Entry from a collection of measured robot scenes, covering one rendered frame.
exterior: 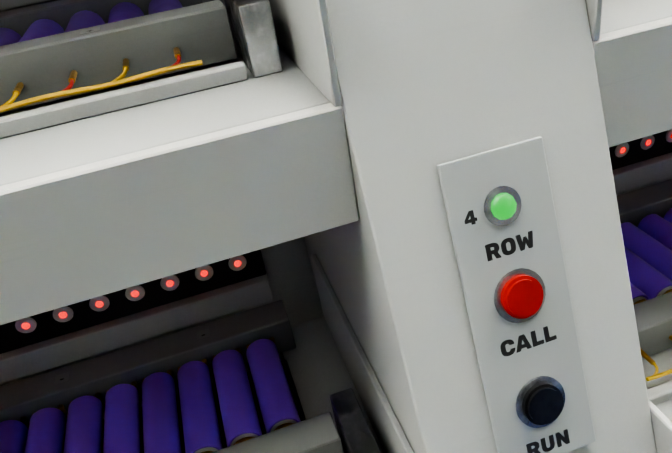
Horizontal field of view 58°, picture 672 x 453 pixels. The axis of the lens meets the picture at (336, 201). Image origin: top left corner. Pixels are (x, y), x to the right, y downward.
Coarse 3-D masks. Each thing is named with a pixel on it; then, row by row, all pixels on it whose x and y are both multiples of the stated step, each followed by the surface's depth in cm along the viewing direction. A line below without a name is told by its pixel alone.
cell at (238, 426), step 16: (224, 352) 35; (224, 368) 34; (240, 368) 34; (224, 384) 33; (240, 384) 33; (224, 400) 32; (240, 400) 32; (224, 416) 31; (240, 416) 31; (256, 416) 31; (224, 432) 31; (240, 432) 30; (256, 432) 30
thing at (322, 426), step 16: (320, 416) 30; (272, 432) 29; (288, 432) 29; (304, 432) 29; (320, 432) 29; (336, 432) 29; (224, 448) 29; (240, 448) 29; (256, 448) 28; (272, 448) 28; (288, 448) 28; (304, 448) 28; (320, 448) 28; (336, 448) 28
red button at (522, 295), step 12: (516, 276) 22; (528, 276) 22; (504, 288) 21; (516, 288) 21; (528, 288) 21; (540, 288) 22; (504, 300) 21; (516, 300) 21; (528, 300) 22; (540, 300) 22; (516, 312) 21; (528, 312) 22
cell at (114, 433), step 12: (120, 384) 34; (108, 396) 34; (120, 396) 33; (132, 396) 34; (108, 408) 33; (120, 408) 32; (132, 408) 33; (108, 420) 32; (120, 420) 32; (132, 420) 32; (108, 432) 31; (120, 432) 31; (132, 432) 31; (108, 444) 31; (120, 444) 30; (132, 444) 31
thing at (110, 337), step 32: (224, 288) 37; (256, 288) 37; (320, 288) 37; (128, 320) 36; (160, 320) 36; (192, 320) 37; (320, 320) 39; (32, 352) 35; (64, 352) 35; (96, 352) 36; (288, 352) 37; (320, 352) 37; (352, 352) 31; (320, 384) 34; (352, 384) 34; (352, 416) 29; (384, 416) 27; (352, 448) 27; (384, 448) 30
